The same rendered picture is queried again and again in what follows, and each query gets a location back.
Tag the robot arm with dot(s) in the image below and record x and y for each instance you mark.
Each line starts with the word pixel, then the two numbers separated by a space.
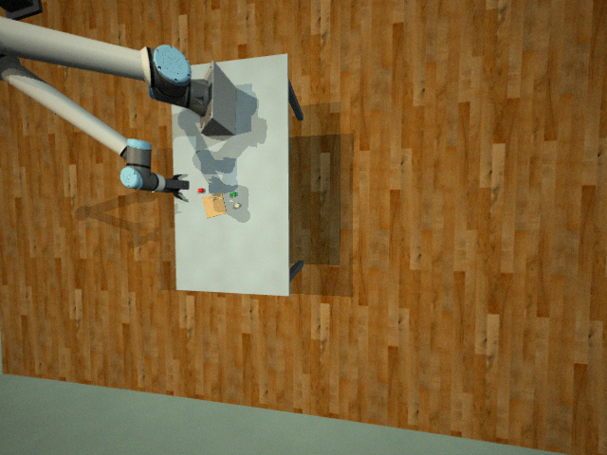
pixel 165 69

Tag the tan flat mat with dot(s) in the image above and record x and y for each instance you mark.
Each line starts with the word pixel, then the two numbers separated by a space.
pixel 214 205

